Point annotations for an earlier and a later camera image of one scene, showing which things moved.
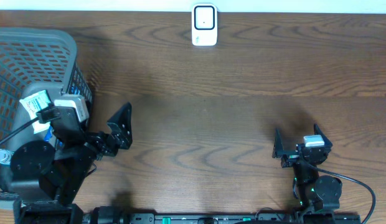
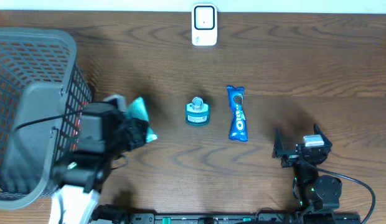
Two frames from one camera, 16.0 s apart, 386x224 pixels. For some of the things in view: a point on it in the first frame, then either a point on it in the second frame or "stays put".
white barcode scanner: (204, 24) stays put
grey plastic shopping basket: (26, 60) stays put
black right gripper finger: (278, 144) stays put
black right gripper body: (291, 157) stays put
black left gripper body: (94, 144) → (127, 134)
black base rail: (238, 218) stays put
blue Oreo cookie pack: (48, 135) → (238, 130)
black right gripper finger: (317, 131) stays put
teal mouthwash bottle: (3, 156) → (197, 112)
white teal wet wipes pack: (32, 104) → (137, 109)
